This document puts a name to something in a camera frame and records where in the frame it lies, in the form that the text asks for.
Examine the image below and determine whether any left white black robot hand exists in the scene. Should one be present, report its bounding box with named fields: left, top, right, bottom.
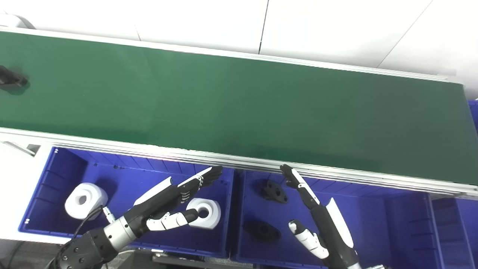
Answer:
left=127, top=166, right=224, bottom=236

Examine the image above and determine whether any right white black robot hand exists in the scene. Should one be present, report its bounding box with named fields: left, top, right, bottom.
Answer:
left=280, top=164, right=361, bottom=269

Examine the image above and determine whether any black flange part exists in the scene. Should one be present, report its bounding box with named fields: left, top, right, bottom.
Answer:
left=260, top=180, right=289, bottom=204
left=243, top=220, right=281, bottom=241
left=0, top=65, right=28, bottom=90

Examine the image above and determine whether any blue bin holding white parts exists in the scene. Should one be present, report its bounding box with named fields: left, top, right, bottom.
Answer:
left=19, top=146, right=235, bottom=259

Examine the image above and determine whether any blue bin holding black parts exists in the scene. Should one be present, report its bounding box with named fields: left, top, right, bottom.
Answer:
left=232, top=169, right=445, bottom=269

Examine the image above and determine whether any green conveyor belt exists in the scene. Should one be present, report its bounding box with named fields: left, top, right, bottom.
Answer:
left=0, top=26, right=478, bottom=197
left=0, top=32, right=478, bottom=185

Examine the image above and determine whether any white cylinder part right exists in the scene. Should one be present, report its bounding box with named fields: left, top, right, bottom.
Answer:
left=186, top=198, right=221, bottom=229

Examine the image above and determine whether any white cylinder part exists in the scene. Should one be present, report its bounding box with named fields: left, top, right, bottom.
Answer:
left=186, top=198, right=221, bottom=229
left=65, top=182, right=109, bottom=220

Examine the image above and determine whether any white cylinder part left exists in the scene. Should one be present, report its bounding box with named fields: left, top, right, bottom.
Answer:
left=65, top=182, right=109, bottom=220

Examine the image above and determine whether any empty blue bin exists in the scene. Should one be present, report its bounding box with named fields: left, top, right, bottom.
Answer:
left=429, top=99, right=478, bottom=269

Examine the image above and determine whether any white conveyor motor housing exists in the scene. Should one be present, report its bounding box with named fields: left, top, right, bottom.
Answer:
left=0, top=14, right=36, bottom=30

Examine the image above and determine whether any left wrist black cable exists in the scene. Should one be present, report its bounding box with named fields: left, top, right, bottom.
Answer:
left=45, top=205, right=116, bottom=269

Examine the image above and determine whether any aluminium support bracket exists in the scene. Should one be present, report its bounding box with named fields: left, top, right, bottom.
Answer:
left=0, top=140, right=41, bottom=157

